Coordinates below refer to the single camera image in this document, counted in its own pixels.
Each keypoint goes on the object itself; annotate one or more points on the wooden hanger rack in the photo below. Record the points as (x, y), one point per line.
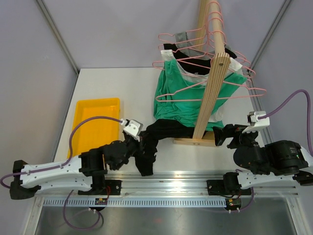
(220, 63)

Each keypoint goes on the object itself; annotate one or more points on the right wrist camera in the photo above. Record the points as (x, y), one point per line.
(256, 121)

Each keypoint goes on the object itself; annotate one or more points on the right aluminium frame post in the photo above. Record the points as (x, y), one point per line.
(270, 33)

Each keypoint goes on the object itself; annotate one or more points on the grey tank top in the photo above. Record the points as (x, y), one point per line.
(182, 41)

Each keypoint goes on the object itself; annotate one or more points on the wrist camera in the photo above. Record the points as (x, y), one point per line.
(132, 128)
(256, 121)

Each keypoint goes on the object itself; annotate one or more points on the green tank top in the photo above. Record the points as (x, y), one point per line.
(184, 112)

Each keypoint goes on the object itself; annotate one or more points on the aluminium frame post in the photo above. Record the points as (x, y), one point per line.
(270, 33)
(57, 35)

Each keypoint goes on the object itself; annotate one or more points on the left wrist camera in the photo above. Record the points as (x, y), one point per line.
(132, 128)

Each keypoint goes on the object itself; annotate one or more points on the left aluminium frame post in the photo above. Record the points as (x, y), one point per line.
(57, 35)

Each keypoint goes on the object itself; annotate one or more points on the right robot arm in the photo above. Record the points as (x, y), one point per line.
(278, 161)

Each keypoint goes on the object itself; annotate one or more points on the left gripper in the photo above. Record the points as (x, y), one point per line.
(141, 145)

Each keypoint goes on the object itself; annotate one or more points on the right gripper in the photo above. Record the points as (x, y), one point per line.
(228, 131)

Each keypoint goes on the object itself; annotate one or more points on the black tank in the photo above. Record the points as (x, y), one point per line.
(192, 65)
(145, 155)

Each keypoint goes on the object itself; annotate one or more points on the slotted cable duct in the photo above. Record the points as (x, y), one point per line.
(137, 202)

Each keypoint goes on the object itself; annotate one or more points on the aluminium mounting rail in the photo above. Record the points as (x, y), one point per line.
(181, 185)

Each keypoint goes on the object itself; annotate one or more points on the white tank top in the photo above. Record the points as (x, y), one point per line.
(235, 66)

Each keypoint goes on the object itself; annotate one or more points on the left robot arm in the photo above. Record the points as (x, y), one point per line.
(84, 173)

